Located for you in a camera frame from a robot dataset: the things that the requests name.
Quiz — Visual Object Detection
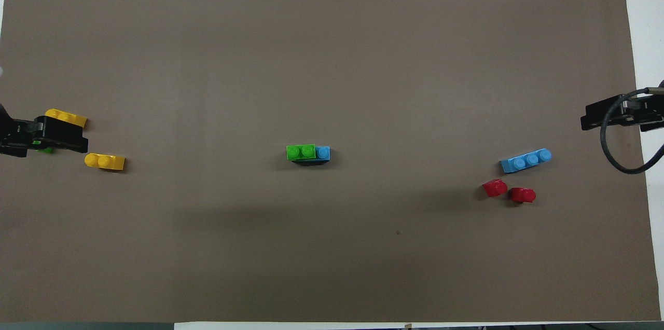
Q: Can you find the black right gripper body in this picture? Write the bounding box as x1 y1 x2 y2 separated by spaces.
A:
622 94 664 132

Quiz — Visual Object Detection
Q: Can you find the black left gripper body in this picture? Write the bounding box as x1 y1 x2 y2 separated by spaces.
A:
0 104 37 158

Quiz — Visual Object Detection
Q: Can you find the blue three-stud block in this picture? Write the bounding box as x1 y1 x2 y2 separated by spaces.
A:
500 148 552 174
292 146 331 166

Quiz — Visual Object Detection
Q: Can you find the yellow two-stud block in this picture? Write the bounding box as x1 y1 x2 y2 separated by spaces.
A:
85 153 126 171
45 108 88 130

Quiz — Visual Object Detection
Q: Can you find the red one-stud block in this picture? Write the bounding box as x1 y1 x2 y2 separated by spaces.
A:
482 179 508 198
510 187 536 204

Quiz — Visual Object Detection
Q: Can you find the brown table mat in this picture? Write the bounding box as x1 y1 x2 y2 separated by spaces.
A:
0 0 662 323

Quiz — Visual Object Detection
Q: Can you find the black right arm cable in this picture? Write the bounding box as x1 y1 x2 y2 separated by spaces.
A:
600 87 664 175

